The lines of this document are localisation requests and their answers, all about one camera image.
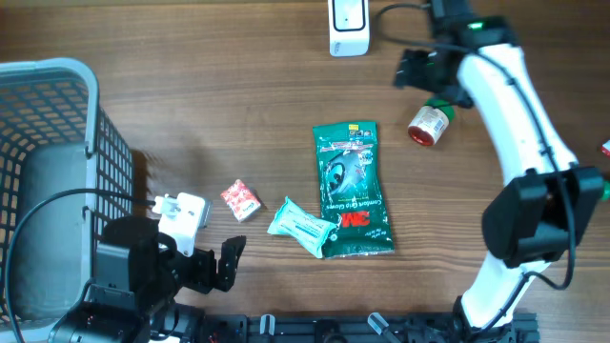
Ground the green lid jar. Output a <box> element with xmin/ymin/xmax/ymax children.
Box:
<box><xmin>407</xmin><ymin>98</ymin><xmax>455</xmax><ymax>146</ymax></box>

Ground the small red snack box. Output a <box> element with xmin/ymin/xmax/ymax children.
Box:
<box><xmin>221</xmin><ymin>179</ymin><xmax>262</xmax><ymax>222</ymax></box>

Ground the mint green tissue pack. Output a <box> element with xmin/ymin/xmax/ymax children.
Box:
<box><xmin>267</xmin><ymin>196</ymin><xmax>337</xmax><ymax>259</ymax></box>

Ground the green 3M gloves package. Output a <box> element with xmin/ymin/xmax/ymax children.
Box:
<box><xmin>313</xmin><ymin>121</ymin><xmax>395</xmax><ymax>259</ymax></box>

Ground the red sauce bottle green cap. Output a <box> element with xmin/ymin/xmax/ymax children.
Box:
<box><xmin>601</xmin><ymin>181</ymin><xmax>610</xmax><ymax>201</ymax></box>

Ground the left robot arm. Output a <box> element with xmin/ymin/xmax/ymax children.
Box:
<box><xmin>49</xmin><ymin>216</ymin><xmax>247</xmax><ymax>342</ymax></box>

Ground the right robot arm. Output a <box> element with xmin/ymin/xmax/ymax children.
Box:
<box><xmin>396</xmin><ymin>1</ymin><xmax>606</xmax><ymax>341</ymax></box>

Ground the white barcode scanner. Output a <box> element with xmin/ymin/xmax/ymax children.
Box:
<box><xmin>327</xmin><ymin>0</ymin><xmax>371</xmax><ymax>57</ymax></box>

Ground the grey plastic mesh basket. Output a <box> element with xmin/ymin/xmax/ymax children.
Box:
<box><xmin>1</xmin><ymin>58</ymin><xmax>133</xmax><ymax>342</ymax></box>

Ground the left camera black cable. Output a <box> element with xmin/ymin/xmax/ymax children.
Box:
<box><xmin>2</xmin><ymin>188</ymin><xmax>157</xmax><ymax>343</ymax></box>

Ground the camera black cable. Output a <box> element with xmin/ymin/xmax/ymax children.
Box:
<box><xmin>2</xmin><ymin>188</ymin><xmax>157</xmax><ymax>343</ymax></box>
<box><xmin>376</xmin><ymin>2</ymin><xmax>578</xmax><ymax>334</ymax></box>

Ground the right camera black cable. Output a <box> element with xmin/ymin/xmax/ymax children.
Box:
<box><xmin>376</xmin><ymin>2</ymin><xmax>578</xmax><ymax>334</ymax></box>

